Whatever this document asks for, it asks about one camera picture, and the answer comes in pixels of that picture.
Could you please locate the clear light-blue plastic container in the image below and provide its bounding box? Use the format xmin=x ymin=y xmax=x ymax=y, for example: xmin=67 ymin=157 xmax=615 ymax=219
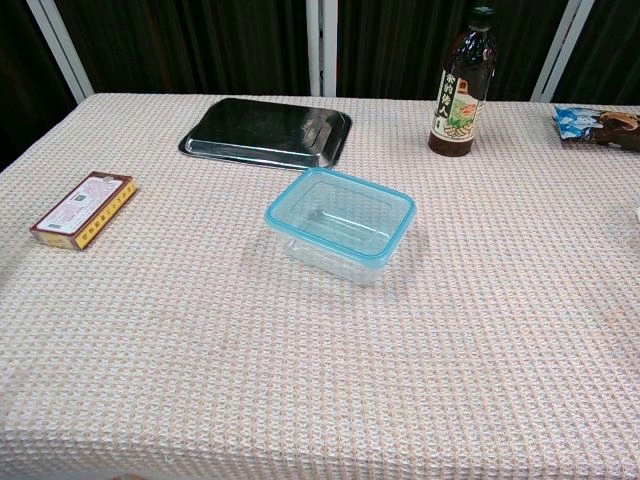
xmin=272 ymin=224 xmax=397 ymax=288

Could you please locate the translucent blue cup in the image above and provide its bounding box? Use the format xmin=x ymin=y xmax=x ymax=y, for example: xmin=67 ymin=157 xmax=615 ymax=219
xmin=263 ymin=166 xmax=418 ymax=264

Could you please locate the small tan box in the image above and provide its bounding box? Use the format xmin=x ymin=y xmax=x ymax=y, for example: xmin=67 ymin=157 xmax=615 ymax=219
xmin=29 ymin=170 xmax=140 ymax=253

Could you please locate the rectangular steel tray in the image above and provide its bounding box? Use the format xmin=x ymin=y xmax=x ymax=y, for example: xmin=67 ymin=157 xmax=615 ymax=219
xmin=178 ymin=97 xmax=354 ymax=170

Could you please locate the pink waffle-weave tablecloth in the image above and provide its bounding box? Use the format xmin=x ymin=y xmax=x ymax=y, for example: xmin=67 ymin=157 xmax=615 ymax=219
xmin=0 ymin=93 xmax=640 ymax=480

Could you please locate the dark glass sauce bottle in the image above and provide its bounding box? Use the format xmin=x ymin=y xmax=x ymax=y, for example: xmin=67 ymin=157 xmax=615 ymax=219
xmin=427 ymin=4 xmax=500 ymax=158

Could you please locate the black curtain panel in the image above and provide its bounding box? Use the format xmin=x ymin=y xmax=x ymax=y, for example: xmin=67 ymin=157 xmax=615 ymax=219
xmin=335 ymin=0 xmax=572 ymax=99
xmin=551 ymin=0 xmax=640 ymax=107
xmin=52 ymin=0 xmax=311 ymax=97
xmin=0 ymin=0 xmax=79 ymax=174

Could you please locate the brown and blue snack bag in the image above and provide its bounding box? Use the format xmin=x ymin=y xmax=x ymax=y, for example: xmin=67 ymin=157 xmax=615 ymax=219
xmin=552 ymin=103 xmax=640 ymax=151

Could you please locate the white frame post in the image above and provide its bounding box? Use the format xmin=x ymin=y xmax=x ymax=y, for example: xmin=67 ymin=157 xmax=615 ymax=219
xmin=305 ymin=0 xmax=339 ymax=98
xmin=24 ymin=0 xmax=97 ymax=104
xmin=529 ymin=0 xmax=597 ymax=104

